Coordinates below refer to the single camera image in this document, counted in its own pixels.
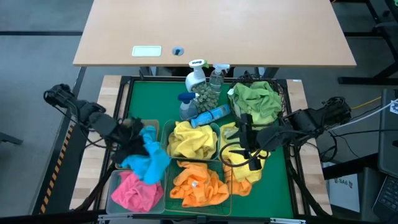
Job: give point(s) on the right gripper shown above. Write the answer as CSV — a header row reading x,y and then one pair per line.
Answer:
x,y
270,138

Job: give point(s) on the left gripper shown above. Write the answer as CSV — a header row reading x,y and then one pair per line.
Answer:
x,y
124,135

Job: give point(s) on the yellow microfiber towel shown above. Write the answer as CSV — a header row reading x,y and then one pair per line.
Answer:
x,y
192,140
242,174

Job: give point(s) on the pink microfiber towel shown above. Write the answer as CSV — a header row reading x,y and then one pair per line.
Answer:
x,y
124,177
136,196

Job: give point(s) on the green microfiber towel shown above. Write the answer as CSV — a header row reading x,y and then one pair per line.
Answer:
x,y
264,99
236,105

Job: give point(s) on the light blue capped bottle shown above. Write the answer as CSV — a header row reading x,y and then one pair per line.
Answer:
x,y
211,115

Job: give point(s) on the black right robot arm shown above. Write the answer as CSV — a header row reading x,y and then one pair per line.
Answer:
x,y
311,119

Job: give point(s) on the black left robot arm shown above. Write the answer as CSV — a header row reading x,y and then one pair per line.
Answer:
x,y
93,118

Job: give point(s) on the teal plastic bin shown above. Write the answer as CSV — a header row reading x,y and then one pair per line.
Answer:
x,y
163,137

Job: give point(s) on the green table mat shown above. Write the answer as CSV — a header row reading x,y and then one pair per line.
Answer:
x,y
155,99

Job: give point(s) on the grey spray bottle blue trigger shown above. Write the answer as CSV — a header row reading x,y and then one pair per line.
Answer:
x,y
188,110

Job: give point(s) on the clear plastic bin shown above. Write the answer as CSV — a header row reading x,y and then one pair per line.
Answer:
x,y
109,199

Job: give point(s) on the green chenille duster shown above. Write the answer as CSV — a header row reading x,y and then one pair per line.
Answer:
x,y
205,98

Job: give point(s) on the clear spray bottle white trigger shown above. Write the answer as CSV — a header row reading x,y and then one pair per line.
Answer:
x,y
217,81

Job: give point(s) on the white spray bottle green trigger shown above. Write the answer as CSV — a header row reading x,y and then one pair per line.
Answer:
x,y
196,77

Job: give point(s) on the white labelled box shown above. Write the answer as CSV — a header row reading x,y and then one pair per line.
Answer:
x,y
345,189

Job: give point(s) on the light wooden desk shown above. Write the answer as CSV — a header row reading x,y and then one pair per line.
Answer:
x,y
217,31

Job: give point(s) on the grey computer case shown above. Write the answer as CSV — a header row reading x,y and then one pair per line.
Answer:
x,y
388,133

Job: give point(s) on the black keyboard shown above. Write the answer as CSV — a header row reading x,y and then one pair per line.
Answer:
x,y
387,196

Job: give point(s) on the black hazard-striped base plate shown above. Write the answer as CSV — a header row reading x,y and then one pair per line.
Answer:
x,y
62,174

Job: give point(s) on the silver camera rail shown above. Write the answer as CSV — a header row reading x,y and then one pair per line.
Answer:
x,y
199,219

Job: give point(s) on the black desk frame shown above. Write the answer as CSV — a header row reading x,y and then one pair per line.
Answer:
x,y
382,31

